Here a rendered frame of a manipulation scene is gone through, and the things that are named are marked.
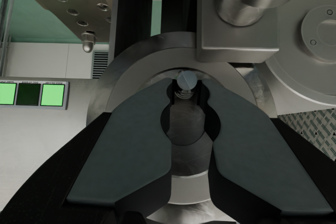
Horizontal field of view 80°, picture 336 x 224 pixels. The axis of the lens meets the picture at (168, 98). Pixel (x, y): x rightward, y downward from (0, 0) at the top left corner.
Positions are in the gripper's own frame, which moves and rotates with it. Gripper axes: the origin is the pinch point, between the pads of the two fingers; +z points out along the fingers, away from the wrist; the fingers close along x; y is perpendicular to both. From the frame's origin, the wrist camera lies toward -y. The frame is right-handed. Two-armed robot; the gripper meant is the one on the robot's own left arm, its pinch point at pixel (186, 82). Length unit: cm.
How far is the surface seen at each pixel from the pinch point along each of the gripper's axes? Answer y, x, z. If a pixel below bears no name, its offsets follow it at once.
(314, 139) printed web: 12.5, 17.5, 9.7
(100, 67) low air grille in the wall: 109, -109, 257
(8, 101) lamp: 21, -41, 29
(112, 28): -1.3, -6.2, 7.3
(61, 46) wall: 86, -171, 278
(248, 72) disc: 1.1, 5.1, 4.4
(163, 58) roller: 0.1, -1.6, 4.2
